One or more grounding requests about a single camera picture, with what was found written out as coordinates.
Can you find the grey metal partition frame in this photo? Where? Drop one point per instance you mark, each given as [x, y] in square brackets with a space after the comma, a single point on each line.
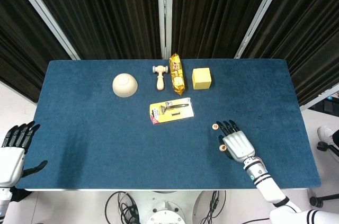
[41, 9]
[317, 98]
[164, 9]
[263, 9]

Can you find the blue fabric table mat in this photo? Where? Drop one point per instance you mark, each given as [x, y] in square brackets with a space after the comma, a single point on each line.
[132, 142]

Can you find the yellow foam cube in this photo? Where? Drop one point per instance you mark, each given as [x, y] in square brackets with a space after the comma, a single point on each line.
[201, 79]

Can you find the white sneaker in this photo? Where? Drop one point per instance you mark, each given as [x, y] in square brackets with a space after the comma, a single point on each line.
[325, 132]

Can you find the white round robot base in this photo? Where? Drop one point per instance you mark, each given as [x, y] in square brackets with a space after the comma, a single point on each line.
[164, 208]

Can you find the black office chair base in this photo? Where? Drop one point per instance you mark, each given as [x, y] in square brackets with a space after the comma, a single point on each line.
[324, 146]

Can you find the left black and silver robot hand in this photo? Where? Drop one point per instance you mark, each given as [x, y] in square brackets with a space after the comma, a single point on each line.
[10, 163]

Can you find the wooden toy hammer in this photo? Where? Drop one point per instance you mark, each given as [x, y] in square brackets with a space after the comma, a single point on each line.
[160, 82]

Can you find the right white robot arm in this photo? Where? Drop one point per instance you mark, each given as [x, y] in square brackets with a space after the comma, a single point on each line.
[267, 184]

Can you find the yellow snack packet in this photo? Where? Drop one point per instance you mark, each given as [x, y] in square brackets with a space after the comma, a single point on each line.
[177, 75]

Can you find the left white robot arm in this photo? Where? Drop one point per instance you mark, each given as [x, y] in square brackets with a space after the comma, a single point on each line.
[4, 202]

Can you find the cream upturned bowl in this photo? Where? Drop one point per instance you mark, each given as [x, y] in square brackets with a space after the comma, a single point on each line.
[124, 85]

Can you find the black pleated curtain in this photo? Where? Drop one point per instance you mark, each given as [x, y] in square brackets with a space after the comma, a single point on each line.
[21, 49]
[304, 36]
[212, 9]
[106, 9]

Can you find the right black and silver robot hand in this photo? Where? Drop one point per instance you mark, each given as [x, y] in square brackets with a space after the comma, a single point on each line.
[238, 144]

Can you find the dark box with blue label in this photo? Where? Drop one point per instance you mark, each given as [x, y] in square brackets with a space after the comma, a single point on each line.
[328, 106]

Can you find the razor blister pack yellow card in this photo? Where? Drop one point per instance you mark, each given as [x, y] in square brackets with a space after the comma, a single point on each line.
[169, 115]

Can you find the black trouser leg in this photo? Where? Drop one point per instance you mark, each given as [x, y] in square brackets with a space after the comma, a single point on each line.
[21, 193]

